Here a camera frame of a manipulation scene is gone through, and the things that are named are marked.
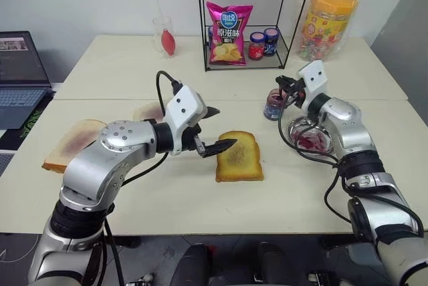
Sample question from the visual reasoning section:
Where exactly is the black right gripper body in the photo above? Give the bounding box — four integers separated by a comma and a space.
288, 78, 308, 109

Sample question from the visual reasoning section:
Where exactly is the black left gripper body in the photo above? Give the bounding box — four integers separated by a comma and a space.
181, 124, 206, 160

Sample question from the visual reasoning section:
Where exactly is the small jam spoon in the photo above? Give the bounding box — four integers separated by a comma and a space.
274, 80, 286, 104

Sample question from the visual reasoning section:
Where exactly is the golden toasted bread slice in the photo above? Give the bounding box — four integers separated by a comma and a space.
215, 130, 265, 184

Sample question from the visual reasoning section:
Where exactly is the open blueberry jam jar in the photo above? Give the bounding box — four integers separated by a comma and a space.
263, 88, 286, 121

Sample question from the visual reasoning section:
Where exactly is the blue jam jar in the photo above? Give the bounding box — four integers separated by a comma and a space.
263, 27, 280, 57

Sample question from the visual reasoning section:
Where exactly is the red jam jar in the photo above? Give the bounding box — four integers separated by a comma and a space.
249, 31, 266, 61

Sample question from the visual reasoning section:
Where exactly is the glass dish with jam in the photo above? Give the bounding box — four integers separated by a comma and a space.
286, 116, 336, 154

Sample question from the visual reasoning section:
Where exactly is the small jam-stained bread slice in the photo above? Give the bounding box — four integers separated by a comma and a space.
132, 102, 167, 124

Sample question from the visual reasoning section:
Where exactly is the large jam-stained bread slice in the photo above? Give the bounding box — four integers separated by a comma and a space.
41, 119, 108, 175

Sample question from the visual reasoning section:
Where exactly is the pink potato chips bag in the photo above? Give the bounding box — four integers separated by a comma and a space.
205, 1, 254, 66

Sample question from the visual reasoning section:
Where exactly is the candy jar with orange lid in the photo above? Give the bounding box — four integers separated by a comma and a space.
298, 0, 360, 61

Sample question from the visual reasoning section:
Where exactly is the dark rounded shape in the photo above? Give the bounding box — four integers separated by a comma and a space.
256, 241, 296, 286
183, 243, 215, 286

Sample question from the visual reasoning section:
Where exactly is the black and green desk mat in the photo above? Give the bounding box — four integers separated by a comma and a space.
19, 90, 57, 140

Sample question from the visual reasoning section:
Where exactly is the grey open laptop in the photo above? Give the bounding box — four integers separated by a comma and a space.
0, 30, 56, 130

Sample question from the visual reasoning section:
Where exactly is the dark grid mat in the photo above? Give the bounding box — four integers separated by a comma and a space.
0, 152, 16, 176

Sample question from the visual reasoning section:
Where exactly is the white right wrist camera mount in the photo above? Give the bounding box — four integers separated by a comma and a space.
298, 59, 331, 100

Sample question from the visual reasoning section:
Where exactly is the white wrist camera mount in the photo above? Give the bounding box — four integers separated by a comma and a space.
298, 59, 331, 100
163, 84, 209, 156

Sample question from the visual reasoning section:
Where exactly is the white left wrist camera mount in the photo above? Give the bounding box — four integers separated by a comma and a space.
163, 84, 209, 156

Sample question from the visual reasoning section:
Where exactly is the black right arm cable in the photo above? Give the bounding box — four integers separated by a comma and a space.
276, 94, 426, 235

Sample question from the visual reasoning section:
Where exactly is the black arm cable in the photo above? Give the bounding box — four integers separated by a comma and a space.
276, 94, 426, 235
102, 70, 184, 286

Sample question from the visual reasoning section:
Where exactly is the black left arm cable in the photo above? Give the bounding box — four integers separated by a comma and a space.
102, 70, 184, 286

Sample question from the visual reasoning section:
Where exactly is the black wire frame rack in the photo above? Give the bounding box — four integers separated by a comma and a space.
196, 0, 317, 74

